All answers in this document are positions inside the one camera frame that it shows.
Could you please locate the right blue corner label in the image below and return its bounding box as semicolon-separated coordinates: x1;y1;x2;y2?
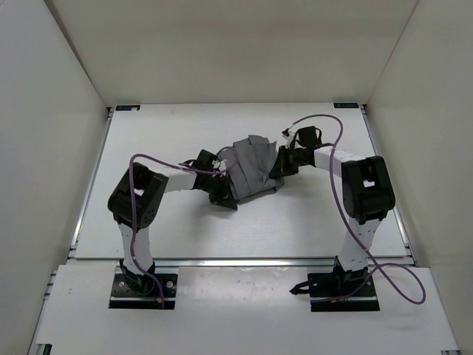
333;102;359;109

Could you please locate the left blue corner label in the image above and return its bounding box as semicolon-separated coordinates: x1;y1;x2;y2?
115;105;140;112

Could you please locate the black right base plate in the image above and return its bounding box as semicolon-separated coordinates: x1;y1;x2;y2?
290;273;381;313

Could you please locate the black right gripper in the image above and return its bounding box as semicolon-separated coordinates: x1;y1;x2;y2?
270;146;306;178

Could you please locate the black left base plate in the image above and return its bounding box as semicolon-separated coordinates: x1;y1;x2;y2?
109;273;178;310

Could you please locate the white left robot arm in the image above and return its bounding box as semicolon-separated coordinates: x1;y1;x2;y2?
108;146;239;304

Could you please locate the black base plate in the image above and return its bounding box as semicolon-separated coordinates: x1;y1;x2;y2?
109;273;178;310
290;273;381;313

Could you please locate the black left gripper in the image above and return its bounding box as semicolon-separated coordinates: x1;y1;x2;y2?
198;173;237;210

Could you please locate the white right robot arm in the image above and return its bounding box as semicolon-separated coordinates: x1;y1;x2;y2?
269;126;395;297

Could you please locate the grey pleated skirt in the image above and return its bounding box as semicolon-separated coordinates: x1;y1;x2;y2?
217;135;285;202

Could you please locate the blue corner label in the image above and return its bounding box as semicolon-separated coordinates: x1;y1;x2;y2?
333;102;359;109
115;105;140;112

